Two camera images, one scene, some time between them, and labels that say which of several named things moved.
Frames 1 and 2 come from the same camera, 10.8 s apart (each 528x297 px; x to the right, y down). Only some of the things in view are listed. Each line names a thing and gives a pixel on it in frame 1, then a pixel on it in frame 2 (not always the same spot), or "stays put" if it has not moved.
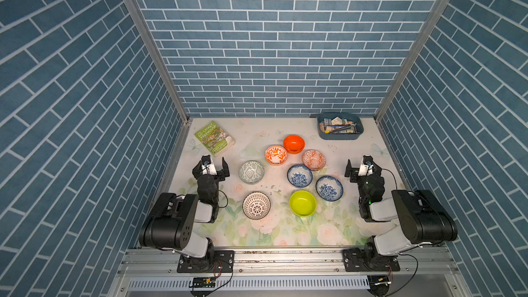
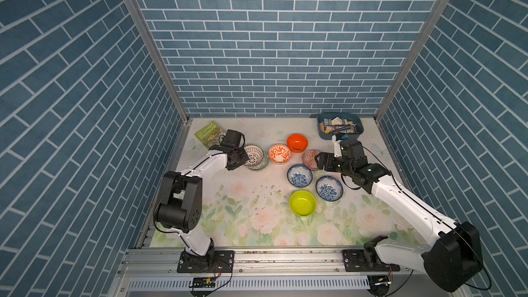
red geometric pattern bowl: x=313 y=159 stays put
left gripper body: x=214 y=180 → x=240 y=157
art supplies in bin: x=337 y=125 stays put
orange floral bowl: x=276 y=155 stays put
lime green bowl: x=302 y=203 stays put
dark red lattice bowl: x=256 y=205 → x=255 y=155
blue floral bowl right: x=329 y=188 stays put
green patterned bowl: x=251 y=172 → x=263 y=163
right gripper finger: x=348 y=169 → x=325 y=161
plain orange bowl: x=293 y=144 stays put
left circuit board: x=204 y=282 stays put
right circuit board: x=379 y=285 stays put
